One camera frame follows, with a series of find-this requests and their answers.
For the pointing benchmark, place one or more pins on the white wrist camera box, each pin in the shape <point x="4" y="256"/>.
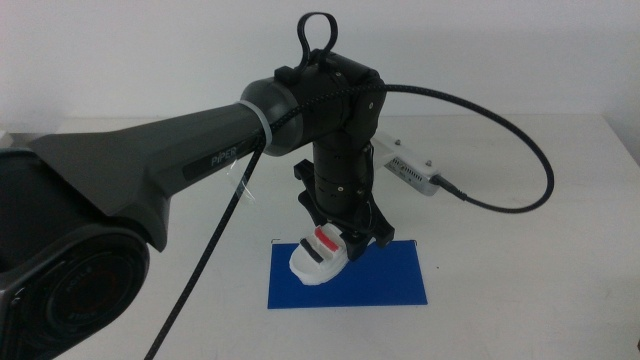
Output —
<point x="412" y="170"/>

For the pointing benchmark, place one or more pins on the white side furniture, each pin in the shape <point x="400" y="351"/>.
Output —
<point x="4" y="136"/>

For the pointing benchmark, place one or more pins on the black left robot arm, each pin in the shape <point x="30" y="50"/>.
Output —
<point x="125" y="165"/>

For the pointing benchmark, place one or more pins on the blue rectangular mat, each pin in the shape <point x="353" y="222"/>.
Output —
<point x="390" y="280"/>

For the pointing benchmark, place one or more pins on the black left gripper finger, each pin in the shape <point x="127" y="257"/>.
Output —
<point x="359" y="247"/>

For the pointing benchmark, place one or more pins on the white zip tie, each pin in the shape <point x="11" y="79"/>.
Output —
<point x="262" y="125"/>

